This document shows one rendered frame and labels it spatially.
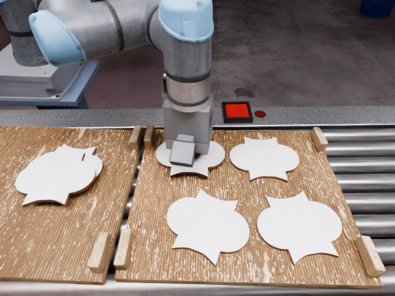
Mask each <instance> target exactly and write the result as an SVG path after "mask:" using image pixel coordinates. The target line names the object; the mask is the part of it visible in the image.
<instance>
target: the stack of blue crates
mask: <svg viewBox="0 0 395 296"><path fill-rule="evenodd" d="M394 4H395V0H362V5H361V8H360V10H361V11H362V12H363V13H364V14H365V15H366V16H369V17H389V15H390V13H391V11H392V8H393V6H394Z"/></svg>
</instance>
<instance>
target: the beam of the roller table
mask: <svg viewBox="0 0 395 296"><path fill-rule="evenodd" d="M257 110H261V111H264V112H265V114H266V116H265V117H262V118H261V117H256V116H255V114H254V113H255V111H257ZM251 111H252V115H253V123H224V121H223V113H222V108H221V107H214V108H213V129H212V130H294V129H313V128H314V127H319V128H320V129H389V128H395V106H312V107H251ZM136 125H140V126H142V130H144V131H146V128H147V125H154V128H155V129H164V124H163V114H162V108H154V109H49V110H0V126H28V127H62V128H80V129H115V130H133V129H134V127H135V126H136Z"/></svg>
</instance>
